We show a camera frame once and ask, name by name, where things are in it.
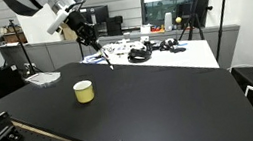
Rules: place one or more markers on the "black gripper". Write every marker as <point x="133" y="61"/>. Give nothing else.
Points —
<point x="84" y="29"/>

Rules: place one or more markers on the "black and white pen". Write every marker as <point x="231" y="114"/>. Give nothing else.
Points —
<point x="107" y="61"/>

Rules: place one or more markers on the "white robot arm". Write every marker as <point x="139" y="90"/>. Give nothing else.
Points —
<point x="28" y="0"/>

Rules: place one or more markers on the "yellow enamel mug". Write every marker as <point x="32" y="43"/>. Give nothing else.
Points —
<point x="84" y="94"/>

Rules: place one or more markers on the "white parts clutter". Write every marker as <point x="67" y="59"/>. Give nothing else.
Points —
<point x="121" y="46"/>

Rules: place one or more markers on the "black computer tower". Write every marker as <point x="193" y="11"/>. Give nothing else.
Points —
<point x="115" y="26"/>

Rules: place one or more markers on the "black desktop monitor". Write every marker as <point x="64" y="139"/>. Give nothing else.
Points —
<point x="99" y="15"/>

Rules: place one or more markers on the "black headset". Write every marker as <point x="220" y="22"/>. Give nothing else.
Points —
<point x="138" y="56"/>

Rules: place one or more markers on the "small white box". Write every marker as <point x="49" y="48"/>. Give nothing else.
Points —
<point x="145" y="29"/>

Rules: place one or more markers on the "aluminium mounting plate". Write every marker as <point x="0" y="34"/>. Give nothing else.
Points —
<point x="43" y="78"/>

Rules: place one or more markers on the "black controller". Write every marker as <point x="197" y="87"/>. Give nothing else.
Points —
<point x="171" y="45"/>

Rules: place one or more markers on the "white cylinder speaker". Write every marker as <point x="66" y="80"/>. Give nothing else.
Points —
<point x="168" y="22"/>

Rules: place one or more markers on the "black tripod with thin legs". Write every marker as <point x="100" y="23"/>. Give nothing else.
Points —
<point x="22" y="49"/>

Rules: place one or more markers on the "yellow ball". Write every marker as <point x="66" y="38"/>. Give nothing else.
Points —
<point x="178" y="20"/>

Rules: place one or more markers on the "white table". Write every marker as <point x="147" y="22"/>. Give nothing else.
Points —
<point x="181" y="57"/>

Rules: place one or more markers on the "black low cabinet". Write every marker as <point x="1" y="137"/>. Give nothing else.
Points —
<point x="3" y="82"/>

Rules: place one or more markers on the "black stand pole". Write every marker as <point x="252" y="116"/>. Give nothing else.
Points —
<point x="223" y="8"/>

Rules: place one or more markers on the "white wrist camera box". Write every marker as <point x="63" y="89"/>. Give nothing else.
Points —
<point x="57" y="22"/>

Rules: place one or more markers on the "large wall monitor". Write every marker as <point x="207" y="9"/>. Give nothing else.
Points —
<point x="173" y="2"/>

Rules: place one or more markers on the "black camera tripod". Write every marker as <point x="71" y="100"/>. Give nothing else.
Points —
<point x="195" y="9"/>

